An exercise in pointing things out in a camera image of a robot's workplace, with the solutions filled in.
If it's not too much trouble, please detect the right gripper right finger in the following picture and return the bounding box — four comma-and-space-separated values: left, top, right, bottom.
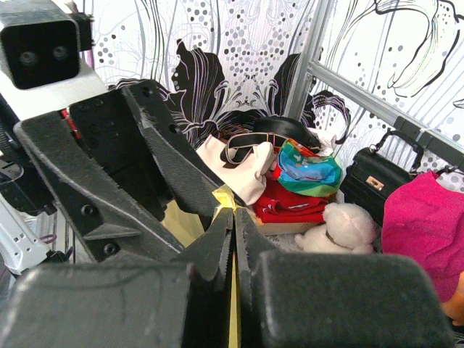
234, 208, 455, 347

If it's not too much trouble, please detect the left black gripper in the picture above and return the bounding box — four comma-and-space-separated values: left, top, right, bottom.
14, 80, 224, 263

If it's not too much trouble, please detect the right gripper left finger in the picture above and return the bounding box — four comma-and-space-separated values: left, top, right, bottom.
1, 208, 233, 347

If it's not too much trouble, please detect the yellow trash bag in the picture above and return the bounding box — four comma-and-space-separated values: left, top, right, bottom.
162, 185, 244, 348

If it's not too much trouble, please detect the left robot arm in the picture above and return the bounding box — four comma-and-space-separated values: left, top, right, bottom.
1, 80, 223, 265

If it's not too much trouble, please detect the cream canvas tote bag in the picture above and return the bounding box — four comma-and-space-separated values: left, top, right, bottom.
196, 136, 276, 206

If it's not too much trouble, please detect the colorful printed bag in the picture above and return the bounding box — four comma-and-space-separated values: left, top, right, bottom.
273, 139, 342, 197

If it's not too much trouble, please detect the magenta cloth bag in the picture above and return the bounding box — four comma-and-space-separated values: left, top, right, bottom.
381, 171, 463, 302

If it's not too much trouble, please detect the cream plush lamb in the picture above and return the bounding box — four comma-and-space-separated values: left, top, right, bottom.
294, 203, 376, 254

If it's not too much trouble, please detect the red cloth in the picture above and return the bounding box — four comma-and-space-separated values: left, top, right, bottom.
250, 169, 330, 223

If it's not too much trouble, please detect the black leather handbag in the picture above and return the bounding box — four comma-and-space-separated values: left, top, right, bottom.
340, 130, 424, 226

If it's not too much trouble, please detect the orange plush toy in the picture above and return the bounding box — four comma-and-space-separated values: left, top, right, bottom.
442, 273, 464, 326

